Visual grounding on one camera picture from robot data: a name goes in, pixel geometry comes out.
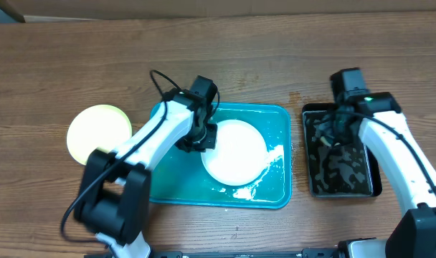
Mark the white plate with sauce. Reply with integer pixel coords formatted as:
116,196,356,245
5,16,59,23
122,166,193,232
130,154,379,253
201,120,267,186

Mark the yellow-green plate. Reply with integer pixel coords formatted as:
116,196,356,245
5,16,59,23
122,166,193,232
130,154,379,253
66,105,132,165

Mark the teal yellow sponge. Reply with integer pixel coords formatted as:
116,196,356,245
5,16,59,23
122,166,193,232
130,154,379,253
320,136,332,147

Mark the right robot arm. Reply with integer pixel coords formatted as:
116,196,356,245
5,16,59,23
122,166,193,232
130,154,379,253
329,92,436,257

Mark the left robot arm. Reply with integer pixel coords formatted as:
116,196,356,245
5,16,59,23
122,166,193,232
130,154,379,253
66,89,220,257

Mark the teal plastic tray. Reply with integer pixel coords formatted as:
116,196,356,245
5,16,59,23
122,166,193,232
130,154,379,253
150,102,292,209

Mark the black water tub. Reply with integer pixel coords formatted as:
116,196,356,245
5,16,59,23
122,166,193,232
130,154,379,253
301,103,382,198

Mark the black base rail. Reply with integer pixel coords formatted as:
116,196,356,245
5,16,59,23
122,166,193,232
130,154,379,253
85,247,348,258

